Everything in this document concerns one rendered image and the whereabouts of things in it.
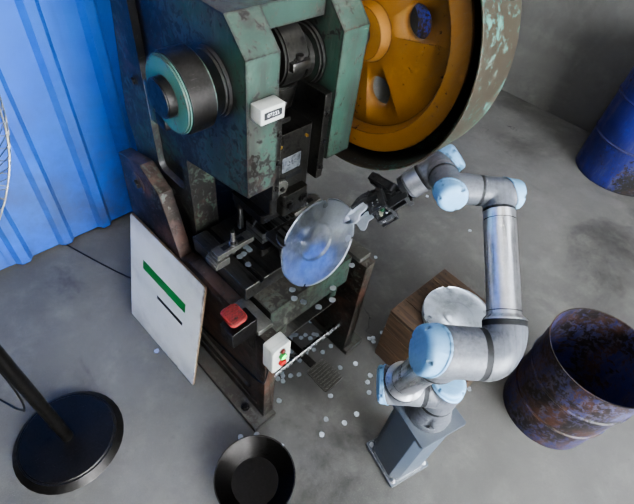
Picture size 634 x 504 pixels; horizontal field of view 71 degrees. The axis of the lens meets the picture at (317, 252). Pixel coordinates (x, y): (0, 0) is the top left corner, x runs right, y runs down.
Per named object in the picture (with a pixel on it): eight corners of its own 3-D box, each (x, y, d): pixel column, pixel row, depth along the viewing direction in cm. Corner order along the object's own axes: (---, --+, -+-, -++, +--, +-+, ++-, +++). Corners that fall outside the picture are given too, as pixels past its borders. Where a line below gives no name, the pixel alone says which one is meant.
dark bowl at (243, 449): (310, 484, 171) (312, 478, 166) (248, 547, 155) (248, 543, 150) (260, 425, 184) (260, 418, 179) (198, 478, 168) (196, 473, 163)
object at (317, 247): (342, 286, 121) (340, 285, 120) (272, 287, 141) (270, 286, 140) (363, 193, 130) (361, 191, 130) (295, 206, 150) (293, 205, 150)
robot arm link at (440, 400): (458, 417, 137) (474, 399, 127) (415, 414, 136) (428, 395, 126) (452, 381, 145) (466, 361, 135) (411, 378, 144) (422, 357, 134)
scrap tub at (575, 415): (607, 410, 204) (681, 359, 169) (568, 477, 182) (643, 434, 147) (525, 348, 222) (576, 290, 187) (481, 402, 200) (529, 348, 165)
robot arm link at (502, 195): (547, 385, 91) (532, 169, 105) (495, 381, 91) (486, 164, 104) (518, 385, 102) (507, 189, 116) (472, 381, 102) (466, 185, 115)
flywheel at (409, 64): (407, -206, 112) (296, 13, 173) (353, -212, 101) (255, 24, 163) (570, 31, 110) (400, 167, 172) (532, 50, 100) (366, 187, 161)
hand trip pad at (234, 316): (249, 330, 135) (249, 315, 129) (233, 341, 132) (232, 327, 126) (235, 315, 138) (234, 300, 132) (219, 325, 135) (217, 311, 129)
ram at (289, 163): (314, 204, 145) (324, 124, 123) (279, 224, 137) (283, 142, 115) (279, 177, 152) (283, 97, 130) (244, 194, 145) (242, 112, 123)
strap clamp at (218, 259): (256, 247, 154) (256, 226, 147) (216, 271, 146) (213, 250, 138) (245, 238, 157) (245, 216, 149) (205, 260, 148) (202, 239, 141)
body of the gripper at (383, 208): (366, 215, 119) (404, 191, 114) (361, 194, 125) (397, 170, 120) (381, 229, 124) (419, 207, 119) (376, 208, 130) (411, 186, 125)
